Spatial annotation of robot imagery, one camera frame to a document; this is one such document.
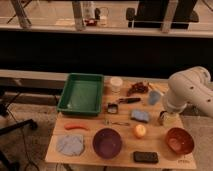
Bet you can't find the black chair in background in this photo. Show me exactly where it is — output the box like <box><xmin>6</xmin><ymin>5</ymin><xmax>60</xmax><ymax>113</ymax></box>
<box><xmin>126</xmin><ymin>0</ymin><xmax>199</xmax><ymax>29</ymax></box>

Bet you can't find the white cup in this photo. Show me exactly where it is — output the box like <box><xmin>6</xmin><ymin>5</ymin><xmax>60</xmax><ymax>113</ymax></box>
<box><xmin>110</xmin><ymin>77</ymin><xmax>123</xmax><ymax>93</ymax></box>

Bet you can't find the light blue cup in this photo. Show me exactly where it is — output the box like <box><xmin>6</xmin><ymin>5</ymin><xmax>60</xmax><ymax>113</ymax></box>
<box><xmin>148</xmin><ymin>90</ymin><xmax>161</xmax><ymax>105</ymax></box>

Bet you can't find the small black square container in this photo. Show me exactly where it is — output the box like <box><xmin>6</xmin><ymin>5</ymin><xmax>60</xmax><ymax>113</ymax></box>
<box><xmin>107</xmin><ymin>103</ymin><xmax>118</xmax><ymax>114</ymax></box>

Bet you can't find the black eraser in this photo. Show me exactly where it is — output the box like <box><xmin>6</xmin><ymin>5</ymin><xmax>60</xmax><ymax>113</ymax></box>
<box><xmin>133</xmin><ymin>151</ymin><xmax>158</xmax><ymax>164</ymax></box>

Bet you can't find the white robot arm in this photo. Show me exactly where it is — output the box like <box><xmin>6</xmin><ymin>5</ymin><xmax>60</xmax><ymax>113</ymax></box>
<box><xmin>162</xmin><ymin>66</ymin><xmax>213</xmax><ymax>118</ymax></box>

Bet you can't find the black handled brush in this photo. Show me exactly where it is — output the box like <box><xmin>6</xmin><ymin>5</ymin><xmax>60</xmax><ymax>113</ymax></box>
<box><xmin>117</xmin><ymin>98</ymin><xmax>141</xmax><ymax>104</ymax></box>

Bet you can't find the orange bowl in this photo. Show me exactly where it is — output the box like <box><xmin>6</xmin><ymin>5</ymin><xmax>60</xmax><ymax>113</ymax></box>
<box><xmin>165</xmin><ymin>127</ymin><xmax>195</xmax><ymax>155</ymax></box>

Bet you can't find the wooden stick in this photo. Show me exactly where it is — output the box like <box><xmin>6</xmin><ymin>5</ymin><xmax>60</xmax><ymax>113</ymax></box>
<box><xmin>148</xmin><ymin>82</ymin><xmax>167</xmax><ymax>94</ymax></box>

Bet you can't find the green plastic tray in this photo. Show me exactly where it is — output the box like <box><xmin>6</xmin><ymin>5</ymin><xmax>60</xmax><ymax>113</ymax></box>
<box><xmin>57</xmin><ymin>73</ymin><xmax>104</xmax><ymax>117</ymax></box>

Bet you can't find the black office chair base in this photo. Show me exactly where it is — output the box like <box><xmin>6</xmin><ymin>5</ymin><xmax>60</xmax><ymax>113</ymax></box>
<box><xmin>0</xmin><ymin>119</ymin><xmax>38</xmax><ymax>136</ymax></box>

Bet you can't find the purple bowl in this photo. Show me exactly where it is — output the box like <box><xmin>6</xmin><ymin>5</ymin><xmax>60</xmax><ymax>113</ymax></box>
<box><xmin>92</xmin><ymin>128</ymin><xmax>122</xmax><ymax>159</ymax></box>

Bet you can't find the orange carrot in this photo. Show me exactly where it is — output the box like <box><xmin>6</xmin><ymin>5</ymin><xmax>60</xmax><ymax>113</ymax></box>
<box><xmin>64</xmin><ymin>124</ymin><xmax>90</xmax><ymax>131</ymax></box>

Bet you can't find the brown dried chili bunch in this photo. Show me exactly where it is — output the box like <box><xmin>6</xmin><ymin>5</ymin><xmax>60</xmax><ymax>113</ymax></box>
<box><xmin>127</xmin><ymin>82</ymin><xmax>148</xmax><ymax>96</ymax></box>

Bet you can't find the blue sponge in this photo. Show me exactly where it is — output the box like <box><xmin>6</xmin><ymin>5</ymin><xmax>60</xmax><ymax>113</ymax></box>
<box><xmin>131</xmin><ymin>109</ymin><xmax>150</xmax><ymax>123</ymax></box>

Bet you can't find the metal spoon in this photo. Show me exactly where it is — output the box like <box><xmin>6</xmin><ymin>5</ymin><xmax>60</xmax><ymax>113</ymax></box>
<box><xmin>104</xmin><ymin>120</ymin><xmax>130</xmax><ymax>126</ymax></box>

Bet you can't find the blue cloth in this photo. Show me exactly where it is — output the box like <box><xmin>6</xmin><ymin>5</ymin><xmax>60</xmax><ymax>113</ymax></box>
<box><xmin>56</xmin><ymin>134</ymin><xmax>84</xmax><ymax>156</ymax></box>

